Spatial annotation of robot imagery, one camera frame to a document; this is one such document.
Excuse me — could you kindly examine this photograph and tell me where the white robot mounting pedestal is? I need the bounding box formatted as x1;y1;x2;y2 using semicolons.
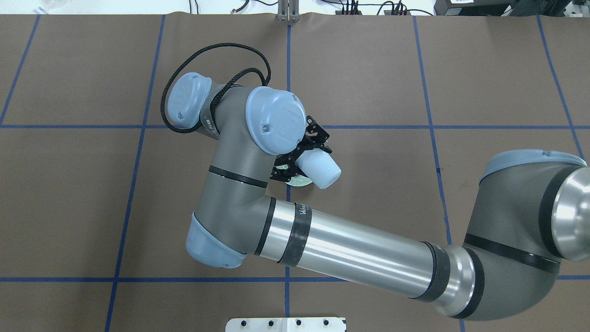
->
225;317;347;332

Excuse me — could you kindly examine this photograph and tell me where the mint green bowl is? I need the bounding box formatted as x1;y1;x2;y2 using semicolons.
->
287;175;313;188

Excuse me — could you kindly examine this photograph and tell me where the light blue plastic cup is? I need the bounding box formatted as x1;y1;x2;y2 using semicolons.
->
295;149;342;190

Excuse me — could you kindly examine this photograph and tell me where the aluminium frame post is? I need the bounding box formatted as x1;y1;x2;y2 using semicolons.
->
277;0;301;23

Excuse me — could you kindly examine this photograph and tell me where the brown paper table cover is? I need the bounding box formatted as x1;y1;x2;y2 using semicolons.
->
0;13;589;332

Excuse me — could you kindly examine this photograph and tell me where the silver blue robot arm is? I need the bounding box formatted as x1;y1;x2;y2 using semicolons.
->
161;73;589;321

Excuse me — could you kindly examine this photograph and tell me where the black camera cable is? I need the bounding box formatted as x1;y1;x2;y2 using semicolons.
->
160;43;271;135

